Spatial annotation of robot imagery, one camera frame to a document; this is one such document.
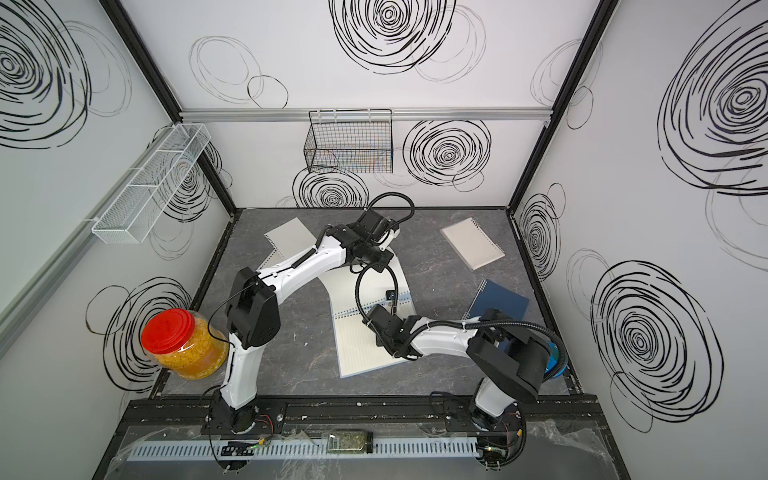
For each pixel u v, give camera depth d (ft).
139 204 2.46
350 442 2.20
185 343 2.28
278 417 2.40
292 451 2.28
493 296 3.17
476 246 3.59
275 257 3.47
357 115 2.98
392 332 2.19
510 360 1.44
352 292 2.23
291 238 3.67
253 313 1.67
